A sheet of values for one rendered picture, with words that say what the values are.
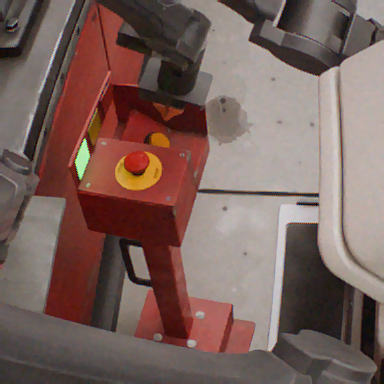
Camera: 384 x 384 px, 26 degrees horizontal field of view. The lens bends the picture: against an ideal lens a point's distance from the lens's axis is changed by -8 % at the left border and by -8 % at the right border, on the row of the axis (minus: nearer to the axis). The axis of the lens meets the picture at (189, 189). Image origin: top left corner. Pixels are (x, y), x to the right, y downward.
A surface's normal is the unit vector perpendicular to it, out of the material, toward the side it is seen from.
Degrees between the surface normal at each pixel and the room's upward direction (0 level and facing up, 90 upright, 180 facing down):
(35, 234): 0
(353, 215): 43
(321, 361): 70
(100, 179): 0
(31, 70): 0
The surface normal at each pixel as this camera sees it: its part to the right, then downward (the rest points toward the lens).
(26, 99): -0.08, -0.57
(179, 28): 0.74, 0.24
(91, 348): 0.47, -0.87
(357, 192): -0.73, -0.44
